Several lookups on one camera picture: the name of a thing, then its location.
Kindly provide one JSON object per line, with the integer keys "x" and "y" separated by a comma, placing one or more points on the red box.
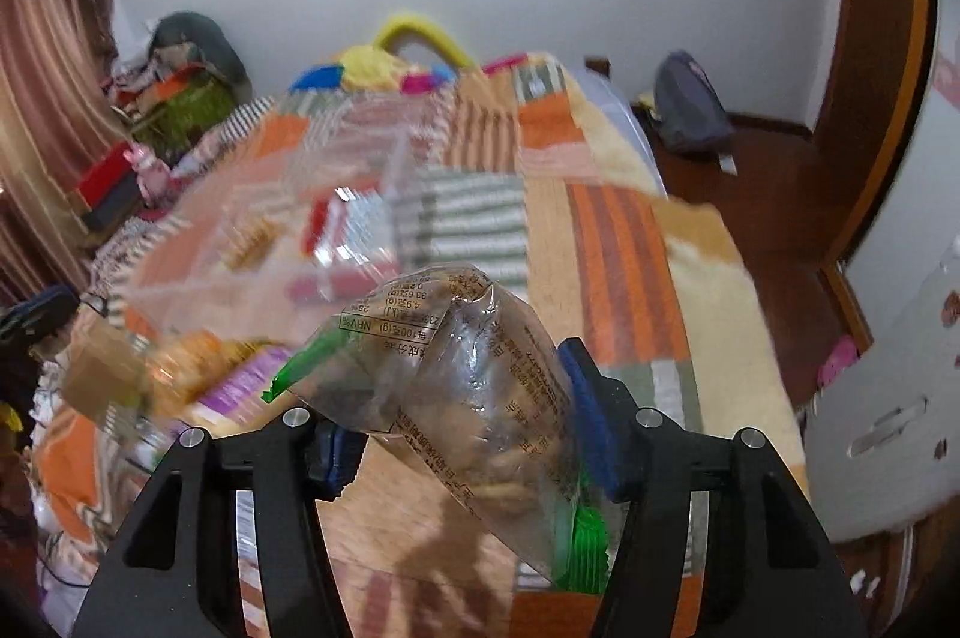
{"x": 109, "y": 176}

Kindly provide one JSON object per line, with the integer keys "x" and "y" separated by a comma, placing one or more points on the pink slipper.
{"x": 838, "y": 360}

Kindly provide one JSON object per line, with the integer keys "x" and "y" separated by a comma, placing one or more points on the striped brown curtain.
{"x": 45, "y": 83}

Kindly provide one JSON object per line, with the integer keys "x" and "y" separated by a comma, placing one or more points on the orange snack packet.
{"x": 187, "y": 364}

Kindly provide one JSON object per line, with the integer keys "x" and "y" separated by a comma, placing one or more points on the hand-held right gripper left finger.
{"x": 335, "y": 462}

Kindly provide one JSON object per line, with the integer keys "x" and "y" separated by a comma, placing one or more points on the red and white snack packet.
{"x": 337, "y": 225}

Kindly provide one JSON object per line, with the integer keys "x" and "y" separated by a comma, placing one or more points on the brown cardboard piece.
{"x": 101, "y": 372}

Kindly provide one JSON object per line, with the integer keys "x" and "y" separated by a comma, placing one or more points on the clear green-ended biscuit packet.
{"x": 457, "y": 383}

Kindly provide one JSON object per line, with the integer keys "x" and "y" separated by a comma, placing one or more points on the purple snack packet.
{"x": 240, "y": 383}

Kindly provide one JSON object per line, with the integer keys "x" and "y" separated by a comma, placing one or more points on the grey backpack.
{"x": 686, "y": 101}

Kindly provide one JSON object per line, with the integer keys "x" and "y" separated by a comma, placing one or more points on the patchwork striped blanket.
{"x": 615, "y": 278}

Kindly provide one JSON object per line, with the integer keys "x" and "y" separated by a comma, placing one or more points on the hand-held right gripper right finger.
{"x": 592, "y": 420}

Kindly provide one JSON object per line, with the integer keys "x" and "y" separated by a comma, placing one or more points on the green fuzzy cloth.
{"x": 184, "y": 109}

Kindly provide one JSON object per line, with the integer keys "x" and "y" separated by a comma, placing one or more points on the pale blue bed sheet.
{"x": 619, "y": 113}

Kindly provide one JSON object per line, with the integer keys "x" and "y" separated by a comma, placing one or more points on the large clear plastic bag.
{"x": 300, "y": 218}

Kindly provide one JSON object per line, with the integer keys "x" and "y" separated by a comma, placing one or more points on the grey-green clothing pile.
{"x": 195, "y": 41}

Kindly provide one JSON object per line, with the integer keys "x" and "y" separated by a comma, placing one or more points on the pink plush toy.
{"x": 150, "y": 169}

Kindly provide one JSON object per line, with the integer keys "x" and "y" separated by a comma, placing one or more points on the wooden door frame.
{"x": 874, "y": 45}

